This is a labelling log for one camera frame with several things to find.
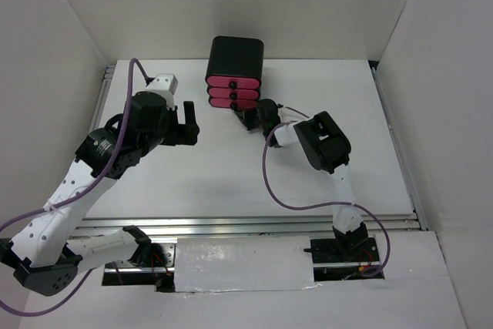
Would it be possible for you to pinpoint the pink drawer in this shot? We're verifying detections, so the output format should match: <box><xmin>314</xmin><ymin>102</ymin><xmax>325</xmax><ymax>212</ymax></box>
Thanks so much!
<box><xmin>206</xmin><ymin>76</ymin><xmax>261</xmax><ymax>90</ymax></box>
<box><xmin>209</xmin><ymin>97</ymin><xmax>257</xmax><ymax>110</ymax></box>
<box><xmin>207</xmin><ymin>87</ymin><xmax>260</xmax><ymax>100</ymax></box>

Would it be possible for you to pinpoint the black drawer organizer cabinet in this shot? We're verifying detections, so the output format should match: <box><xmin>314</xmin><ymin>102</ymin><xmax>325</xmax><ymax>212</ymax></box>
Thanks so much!
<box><xmin>206</xmin><ymin>35</ymin><xmax>264</xmax><ymax>80</ymax></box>

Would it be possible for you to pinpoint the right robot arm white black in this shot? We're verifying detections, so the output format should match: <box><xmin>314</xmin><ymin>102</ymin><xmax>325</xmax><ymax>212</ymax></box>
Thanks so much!
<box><xmin>230</xmin><ymin>99</ymin><xmax>368</xmax><ymax>261</ymax></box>

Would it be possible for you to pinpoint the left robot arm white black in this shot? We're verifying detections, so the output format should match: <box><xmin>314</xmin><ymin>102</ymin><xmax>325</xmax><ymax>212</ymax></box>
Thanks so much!
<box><xmin>1</xmin><ymin>92</ymin><xmax>200</xmax><ymax>297</ymax></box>

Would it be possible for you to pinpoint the white foil covered panel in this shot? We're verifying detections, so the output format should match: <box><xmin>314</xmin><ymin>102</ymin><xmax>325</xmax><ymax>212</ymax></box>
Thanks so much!
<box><xmin>174</xmin><ymin>236</ymin><xmax>316</xmax><ymax>293</ymax></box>

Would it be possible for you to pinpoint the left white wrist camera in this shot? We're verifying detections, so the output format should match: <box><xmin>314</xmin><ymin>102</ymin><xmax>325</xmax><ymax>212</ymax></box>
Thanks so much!
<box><xmin>145</xmin><ymin>74</ymin><xmax>179</xmax><ymax>110</ymax></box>

